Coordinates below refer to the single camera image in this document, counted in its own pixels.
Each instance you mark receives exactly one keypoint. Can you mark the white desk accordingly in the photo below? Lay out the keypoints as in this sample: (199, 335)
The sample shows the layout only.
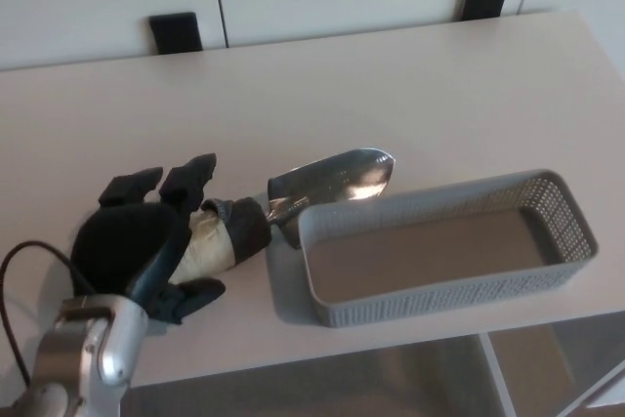
(342, 95)

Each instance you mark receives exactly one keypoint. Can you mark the grey perforated plastic basket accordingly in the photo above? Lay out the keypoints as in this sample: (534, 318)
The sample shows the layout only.
(439, 304)

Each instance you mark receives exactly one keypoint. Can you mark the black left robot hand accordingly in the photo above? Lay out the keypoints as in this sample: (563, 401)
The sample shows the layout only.
(122, 246)

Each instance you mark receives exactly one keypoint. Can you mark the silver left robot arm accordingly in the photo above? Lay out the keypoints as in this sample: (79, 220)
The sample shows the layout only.
(97, 344)

